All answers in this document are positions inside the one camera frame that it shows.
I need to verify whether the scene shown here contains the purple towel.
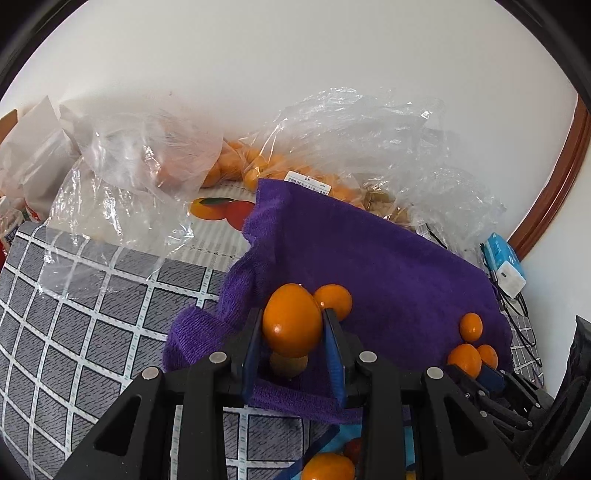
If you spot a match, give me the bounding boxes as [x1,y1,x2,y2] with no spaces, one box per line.
[163,178,513,425]

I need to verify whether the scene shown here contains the brown bagged snacks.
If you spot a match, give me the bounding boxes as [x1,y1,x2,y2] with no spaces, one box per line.
[362,185,413,228]

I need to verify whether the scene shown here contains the greenish brown small fruit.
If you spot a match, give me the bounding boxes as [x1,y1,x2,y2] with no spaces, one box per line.
[269,351,309,380]

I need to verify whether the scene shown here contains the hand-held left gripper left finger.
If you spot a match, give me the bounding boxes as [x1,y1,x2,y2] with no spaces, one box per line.
[55,307,264,480]

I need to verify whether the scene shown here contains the small clear plastic bag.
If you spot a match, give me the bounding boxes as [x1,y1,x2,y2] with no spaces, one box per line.
[46,105,223,259]

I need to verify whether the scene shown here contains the small orange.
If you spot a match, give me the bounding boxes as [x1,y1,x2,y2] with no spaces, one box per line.
[476,344,499,370]
[447,344,482,377]
[460,313,484,343]
[302,452,356,480]
[262,283,324,358]
[314,284,353,321]

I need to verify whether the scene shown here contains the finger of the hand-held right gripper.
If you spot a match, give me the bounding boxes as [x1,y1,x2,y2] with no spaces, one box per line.
[445,364,534,430]
[478,364,557,411]

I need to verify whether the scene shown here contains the black cable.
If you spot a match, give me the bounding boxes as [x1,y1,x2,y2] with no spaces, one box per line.
[480,240,546,386]
[418,222,497,278]

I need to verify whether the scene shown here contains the white carton with orange print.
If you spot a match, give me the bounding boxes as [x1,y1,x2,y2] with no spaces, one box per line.
[178,182,262,289]

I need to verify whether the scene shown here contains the white paper bag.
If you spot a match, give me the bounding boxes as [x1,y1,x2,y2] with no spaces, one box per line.
[0,96,81,222]

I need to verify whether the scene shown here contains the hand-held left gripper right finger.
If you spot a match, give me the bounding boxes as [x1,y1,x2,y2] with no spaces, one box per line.
[323,308,529,480]

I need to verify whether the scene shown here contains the pile of bagged oranges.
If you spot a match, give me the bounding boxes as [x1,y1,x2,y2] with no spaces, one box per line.
[201,138,365,208]

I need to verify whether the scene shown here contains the grey checked tablecloth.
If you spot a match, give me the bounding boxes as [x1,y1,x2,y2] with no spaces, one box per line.
[0,222,546,480]

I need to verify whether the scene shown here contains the white and blue box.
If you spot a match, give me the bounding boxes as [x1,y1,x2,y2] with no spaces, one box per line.
[482,233,527,298]

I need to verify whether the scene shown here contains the large clear plastic bag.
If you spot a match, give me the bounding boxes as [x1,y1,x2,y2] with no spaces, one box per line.
[231,87,509,243]

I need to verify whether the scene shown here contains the white barcode label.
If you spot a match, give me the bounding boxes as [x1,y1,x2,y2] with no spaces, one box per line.
[285,170,333,195]

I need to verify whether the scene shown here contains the brown wooden door frame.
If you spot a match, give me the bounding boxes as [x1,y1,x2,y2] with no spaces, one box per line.
[505,95,591,260]

